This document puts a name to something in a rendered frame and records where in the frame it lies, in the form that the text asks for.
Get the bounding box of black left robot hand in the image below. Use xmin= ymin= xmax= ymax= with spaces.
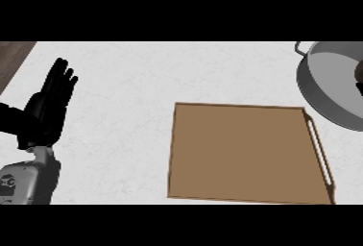
xmin=0 ymin=57 xmax=81 ymax=151

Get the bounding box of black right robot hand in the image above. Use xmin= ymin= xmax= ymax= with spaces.
xmin=353 ymin=59 xmax=363 ymax=98

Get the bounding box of grey metal pot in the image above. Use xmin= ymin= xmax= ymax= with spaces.
xmin=294 ymin=41 xmax=363 ymax=133

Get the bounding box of brown wooden tray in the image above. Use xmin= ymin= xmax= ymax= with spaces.
xmin=166 ymin=101 xmax=338 ymax=206

